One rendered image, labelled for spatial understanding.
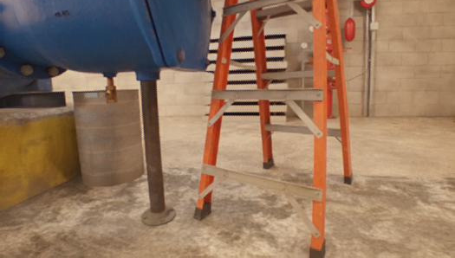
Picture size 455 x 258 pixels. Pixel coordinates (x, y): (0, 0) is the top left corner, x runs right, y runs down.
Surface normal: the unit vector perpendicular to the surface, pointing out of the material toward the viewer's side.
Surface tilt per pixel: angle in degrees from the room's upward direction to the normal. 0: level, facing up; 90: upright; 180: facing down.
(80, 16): 117
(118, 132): 90
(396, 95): 90
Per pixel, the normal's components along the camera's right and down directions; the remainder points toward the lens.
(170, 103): -0.21, 0.13
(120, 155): 0.66, 0.07
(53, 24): -0.17, 0.59
